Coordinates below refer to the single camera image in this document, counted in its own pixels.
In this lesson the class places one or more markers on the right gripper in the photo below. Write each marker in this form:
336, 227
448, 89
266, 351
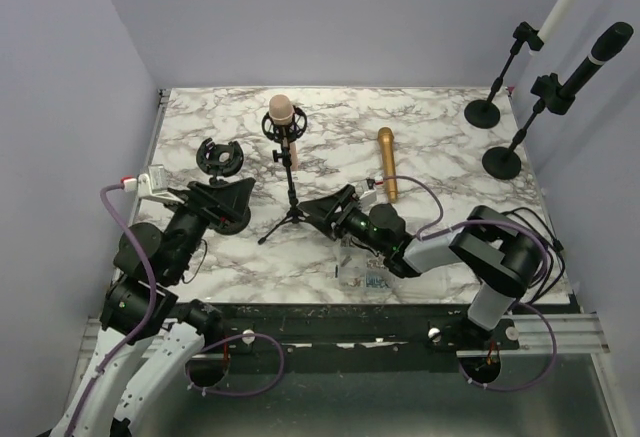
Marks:
323, 209

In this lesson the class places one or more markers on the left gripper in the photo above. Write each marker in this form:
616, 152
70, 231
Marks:
222, 204

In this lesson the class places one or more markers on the black tripod mic stand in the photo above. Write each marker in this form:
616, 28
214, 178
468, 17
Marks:
296, 130

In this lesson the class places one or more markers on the pink microphone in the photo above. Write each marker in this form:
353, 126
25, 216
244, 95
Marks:
281, 111

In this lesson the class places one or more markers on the gold microphone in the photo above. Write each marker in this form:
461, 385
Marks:
385, 138

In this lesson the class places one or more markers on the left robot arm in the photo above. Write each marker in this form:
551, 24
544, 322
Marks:
145, 339

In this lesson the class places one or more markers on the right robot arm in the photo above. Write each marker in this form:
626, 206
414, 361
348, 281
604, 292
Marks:
504, 255

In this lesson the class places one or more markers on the near round base mic stand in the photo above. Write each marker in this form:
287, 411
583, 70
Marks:
502, 162

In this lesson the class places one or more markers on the round base mic stand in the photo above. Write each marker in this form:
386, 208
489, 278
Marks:
502, 162
483, 113

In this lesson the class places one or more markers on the far round base mic stand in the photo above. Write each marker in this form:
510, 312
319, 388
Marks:
483, 113

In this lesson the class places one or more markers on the black microphone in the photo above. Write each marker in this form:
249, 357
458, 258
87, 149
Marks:
608, 45

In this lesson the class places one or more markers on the clear plastic screw box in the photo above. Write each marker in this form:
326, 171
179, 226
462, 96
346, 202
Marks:
361, 271

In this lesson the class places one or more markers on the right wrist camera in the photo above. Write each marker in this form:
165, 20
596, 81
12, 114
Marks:
370, 184

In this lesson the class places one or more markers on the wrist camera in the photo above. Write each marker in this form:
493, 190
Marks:
155, 182
370, 184

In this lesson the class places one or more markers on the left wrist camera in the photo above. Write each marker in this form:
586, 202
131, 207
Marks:
155, 182

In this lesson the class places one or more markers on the aluminium mounting rail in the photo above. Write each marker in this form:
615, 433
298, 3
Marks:
524, 334

